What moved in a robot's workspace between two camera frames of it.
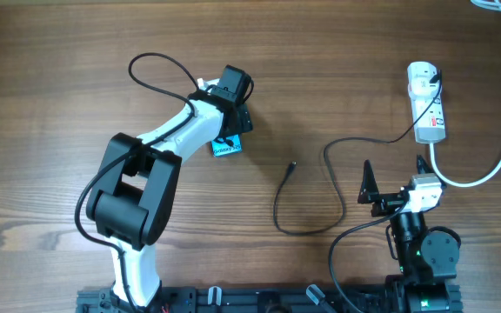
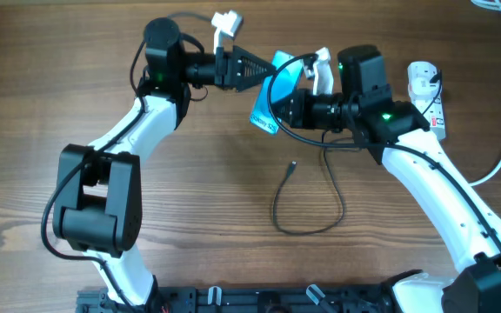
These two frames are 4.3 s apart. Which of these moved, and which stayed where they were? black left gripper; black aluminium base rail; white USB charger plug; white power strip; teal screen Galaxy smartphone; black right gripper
Moved: black left gripper; teal screen Galaxy smartphone; black right gripper
Stayed: white USB charger plug; black aluminium base rail; white power strip
